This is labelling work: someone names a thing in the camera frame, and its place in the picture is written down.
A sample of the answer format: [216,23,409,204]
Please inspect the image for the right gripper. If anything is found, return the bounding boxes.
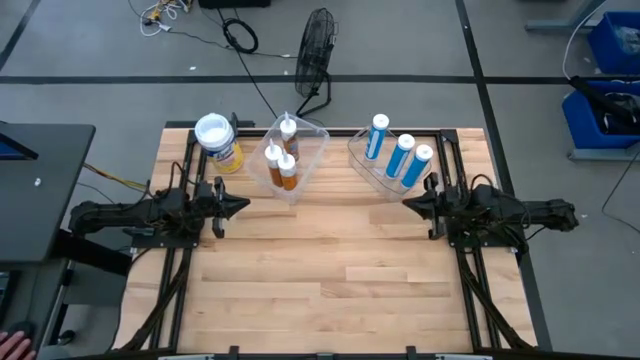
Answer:
[402,172,471,240]

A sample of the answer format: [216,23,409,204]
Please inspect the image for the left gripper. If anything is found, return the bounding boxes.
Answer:
[192,175,251,240]

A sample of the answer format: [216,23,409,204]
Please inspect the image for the blue white silicone tube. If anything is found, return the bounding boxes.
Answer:
[363,112,391,162]
[384,132,417,180]
[400,143,435,190]

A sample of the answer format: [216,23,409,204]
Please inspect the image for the orange white sealant bottle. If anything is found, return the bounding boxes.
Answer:
[278,110,301,162]
[263,138,285,189]
[277,149,300,192]

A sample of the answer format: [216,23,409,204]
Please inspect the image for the Lysol wipes canister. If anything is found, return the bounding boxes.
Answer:
[193,111,246,175]

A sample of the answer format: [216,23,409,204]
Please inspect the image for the clear plastic bin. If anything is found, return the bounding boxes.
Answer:
[345,123,434,203]
[243,113,332,207]

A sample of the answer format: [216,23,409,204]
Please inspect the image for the black floor fan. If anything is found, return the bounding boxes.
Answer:
[293,6,340,119]

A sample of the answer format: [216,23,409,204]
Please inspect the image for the blue plastic bin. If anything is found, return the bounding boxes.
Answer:
[586,10,640,76]
[560,79,640,151]

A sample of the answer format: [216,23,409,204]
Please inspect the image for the dark grey side desk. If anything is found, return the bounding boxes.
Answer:
[0,121,97,265]

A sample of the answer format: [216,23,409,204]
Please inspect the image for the blue storage bins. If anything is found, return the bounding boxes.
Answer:
[524,0,640,162]

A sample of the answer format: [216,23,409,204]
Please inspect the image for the blue screen monitor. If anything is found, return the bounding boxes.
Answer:
[0,130,40,162]

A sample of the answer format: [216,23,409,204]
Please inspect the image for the person's hand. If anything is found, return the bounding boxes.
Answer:
[0,329,38,360]

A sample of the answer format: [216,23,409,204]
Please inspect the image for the black aluminium table frame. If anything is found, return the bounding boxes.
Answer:
[113,119,540,360]

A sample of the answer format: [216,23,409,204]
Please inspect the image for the yellow black cable bundle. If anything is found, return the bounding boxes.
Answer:
[81,161,150,195]

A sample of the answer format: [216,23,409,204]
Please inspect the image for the black coiled cable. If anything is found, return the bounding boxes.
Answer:
[199,0,301,120]

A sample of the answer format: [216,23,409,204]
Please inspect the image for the white yellow cable bundle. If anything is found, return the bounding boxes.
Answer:
[127,0,194,39]

